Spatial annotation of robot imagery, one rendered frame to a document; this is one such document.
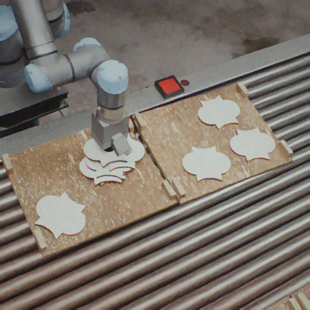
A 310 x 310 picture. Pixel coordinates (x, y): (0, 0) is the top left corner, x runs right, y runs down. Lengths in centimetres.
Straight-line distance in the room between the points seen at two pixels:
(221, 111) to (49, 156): 58
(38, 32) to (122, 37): 206
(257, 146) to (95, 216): 57
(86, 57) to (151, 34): 207
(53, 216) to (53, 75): 39
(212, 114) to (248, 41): 183
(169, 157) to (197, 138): 12
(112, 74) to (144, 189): 40
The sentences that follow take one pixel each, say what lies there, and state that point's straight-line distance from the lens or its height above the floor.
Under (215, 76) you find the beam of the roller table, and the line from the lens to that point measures 186.
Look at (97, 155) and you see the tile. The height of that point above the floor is 99.
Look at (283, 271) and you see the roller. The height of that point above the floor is 92.
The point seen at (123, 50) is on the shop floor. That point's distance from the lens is 324.
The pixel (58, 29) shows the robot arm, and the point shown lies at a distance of 167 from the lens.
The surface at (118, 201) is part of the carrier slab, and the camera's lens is 147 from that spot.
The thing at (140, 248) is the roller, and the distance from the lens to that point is 143.
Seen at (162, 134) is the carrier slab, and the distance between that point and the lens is 162.
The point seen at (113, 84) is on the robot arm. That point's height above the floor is 129.
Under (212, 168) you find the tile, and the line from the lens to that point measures 156.
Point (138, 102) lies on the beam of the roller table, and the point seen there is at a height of 92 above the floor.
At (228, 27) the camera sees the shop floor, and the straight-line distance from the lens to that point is 355.
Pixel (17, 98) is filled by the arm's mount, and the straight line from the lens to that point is 170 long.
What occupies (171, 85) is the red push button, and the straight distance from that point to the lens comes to 178.
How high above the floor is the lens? 220
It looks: 54 degrees down
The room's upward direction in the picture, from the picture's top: 11 degrees clockwise
